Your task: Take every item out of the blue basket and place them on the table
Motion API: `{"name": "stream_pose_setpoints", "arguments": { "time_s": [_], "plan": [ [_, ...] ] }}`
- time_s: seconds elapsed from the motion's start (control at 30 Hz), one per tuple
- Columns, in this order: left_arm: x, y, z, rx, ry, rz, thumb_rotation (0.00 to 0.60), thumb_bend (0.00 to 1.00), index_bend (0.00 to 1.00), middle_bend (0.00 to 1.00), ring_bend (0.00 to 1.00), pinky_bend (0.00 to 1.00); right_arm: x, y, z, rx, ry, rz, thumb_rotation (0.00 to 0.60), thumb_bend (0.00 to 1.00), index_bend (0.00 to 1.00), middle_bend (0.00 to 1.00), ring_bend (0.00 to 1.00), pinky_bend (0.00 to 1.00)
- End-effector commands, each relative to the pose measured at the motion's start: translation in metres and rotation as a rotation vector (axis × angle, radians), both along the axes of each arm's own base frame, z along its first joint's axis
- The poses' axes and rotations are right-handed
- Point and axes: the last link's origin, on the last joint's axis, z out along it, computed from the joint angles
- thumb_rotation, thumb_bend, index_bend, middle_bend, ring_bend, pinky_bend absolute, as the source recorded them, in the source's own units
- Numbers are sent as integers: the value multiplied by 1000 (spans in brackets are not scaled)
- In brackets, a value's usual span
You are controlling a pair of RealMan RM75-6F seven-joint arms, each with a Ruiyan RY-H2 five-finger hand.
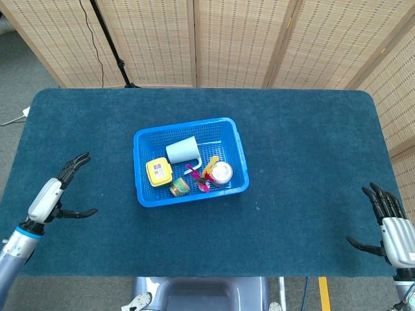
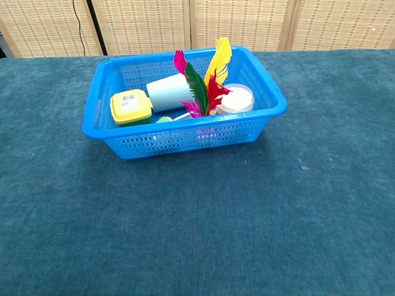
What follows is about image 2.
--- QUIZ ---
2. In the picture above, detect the colourful feather shuttlecock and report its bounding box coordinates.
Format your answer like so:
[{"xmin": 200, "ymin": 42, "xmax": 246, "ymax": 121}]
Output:
[{"xmin": 173, "ymin": 36, "xmax": 234, "ymax": 138}]

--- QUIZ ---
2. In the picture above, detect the light blue plastic mug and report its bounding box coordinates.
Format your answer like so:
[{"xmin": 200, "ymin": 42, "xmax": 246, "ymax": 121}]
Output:
[{"xmin": 145, "ymin": 73, "xmax": 198, "ymax": 121}]

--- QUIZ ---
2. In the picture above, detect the clear jar with white lid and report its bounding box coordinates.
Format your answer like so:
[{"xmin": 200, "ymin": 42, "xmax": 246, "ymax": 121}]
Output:
[{"xmin": 215, "ymin": 83, "xmax": 256, "ymax": 116}]

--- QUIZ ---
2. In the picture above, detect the green container with yellow lid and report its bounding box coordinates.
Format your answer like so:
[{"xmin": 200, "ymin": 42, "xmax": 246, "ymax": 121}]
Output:
[{"xmin": 110, "ymin": 89, "xmax": 154, "ymax": 128}]

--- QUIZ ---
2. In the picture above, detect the blue perforated plastic basket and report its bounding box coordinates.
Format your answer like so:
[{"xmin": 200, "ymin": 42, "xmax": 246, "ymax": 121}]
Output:
[{"xmin": 81, "ymin": 46, "xmax": 288, "ymax": 160}]

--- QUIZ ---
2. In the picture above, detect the teal table cloth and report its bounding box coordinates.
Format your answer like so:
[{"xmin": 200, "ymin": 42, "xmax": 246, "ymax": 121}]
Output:
[{"xmin": 0, "ymin": 49, "xmax": 395, "ymax": 296}]

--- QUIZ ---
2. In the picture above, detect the bamboo folding screen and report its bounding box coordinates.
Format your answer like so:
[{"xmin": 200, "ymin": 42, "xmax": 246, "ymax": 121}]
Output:
[{"xmin": 0, "ymin": 0, "xmax": 395, "ymax": 59}]

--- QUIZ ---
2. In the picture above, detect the black tripod stand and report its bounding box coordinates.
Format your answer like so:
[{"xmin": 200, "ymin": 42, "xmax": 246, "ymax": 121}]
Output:
[{"xmin": 85, "ymin": 0, "xmax": 108, "ymax": 57}]

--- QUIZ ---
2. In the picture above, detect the thin black hanging cable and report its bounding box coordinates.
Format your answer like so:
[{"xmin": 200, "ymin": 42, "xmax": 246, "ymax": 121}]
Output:
[{"xmin": 72, "ymin": 0, "xmax": 87, "ymax": 57}]

